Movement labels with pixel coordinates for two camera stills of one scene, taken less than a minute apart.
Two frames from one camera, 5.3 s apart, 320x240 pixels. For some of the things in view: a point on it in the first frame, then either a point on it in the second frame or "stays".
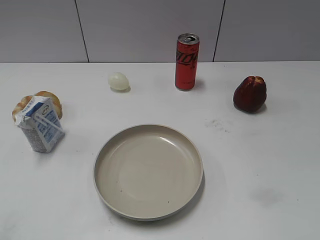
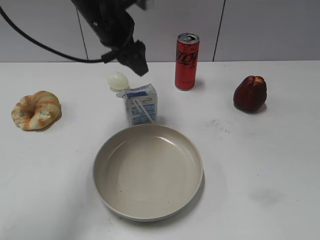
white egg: x=118 y=81 stays
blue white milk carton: x=40 y=124 -> x=142 y=105
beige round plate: x=148 y=172 stays
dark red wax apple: x=250 y=94 stays
